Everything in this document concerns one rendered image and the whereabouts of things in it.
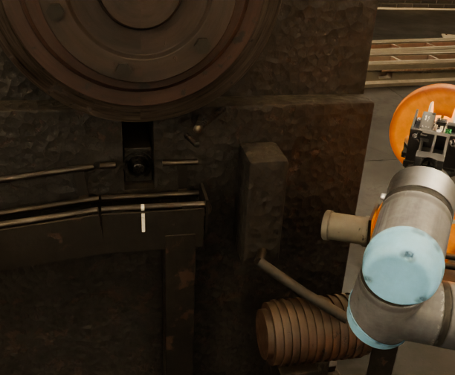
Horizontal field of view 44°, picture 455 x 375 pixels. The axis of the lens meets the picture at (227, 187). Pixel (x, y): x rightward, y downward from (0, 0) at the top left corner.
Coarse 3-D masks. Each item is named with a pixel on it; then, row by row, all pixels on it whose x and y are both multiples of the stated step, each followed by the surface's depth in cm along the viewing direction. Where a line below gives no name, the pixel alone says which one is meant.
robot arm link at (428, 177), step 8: (408, 168) 75; (416, 168) 74; (424, 168) 74; (432, 168) 74; (400, 176) 75; (408, 176) 74; (416, 176) 73; (424, 176) 73; (432, 176) 73; (440, 176) 73; (448, 176) 74; (392, 184) 75; (400, 184) 73; (408, 184) 72; (416, 184) 72; (424, 184) 72; (432, 184) 72; (440, 184) 72; (448, 184) 73; (440, 192) 71; (448, 192) 72; (448, 200) 71
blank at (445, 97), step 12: (432, 84) 92; (444, 84) 91; (408, 96) 93; (420, 96) 90; (432, 96) 90; (444, 96) 89; (396, 108) 95; (408, 108) 92; (420, 108) 91; (444, 108) 90; (396, 120) 93; (408, 120) 93; (396, 132) 94; (408, 132) 93; (396, 144) 95; (396, 156) 96
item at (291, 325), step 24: (264, 312) 109; (288, 312) 108; (312, 312) 108; (264, 336) 109; (288, 336) 106; (312, 336) 107; (336, 336) 107; (288, 360) 108; (312, 360) 110; (336, 360) 112
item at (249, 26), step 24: (24, 0) 81; (240, 0) 87; (24, 24) 84; (240, 24) 91; (48, 48) 86; (216, 48) 90; (240, 48) 93; (48, 72) 88; (72, 72) 89; (96, 72) 88; (192, 72) 91; (216, 72) 94; (96, 96) 92; (120, 96) 92; (144, 96) 93; (168, 96) 94
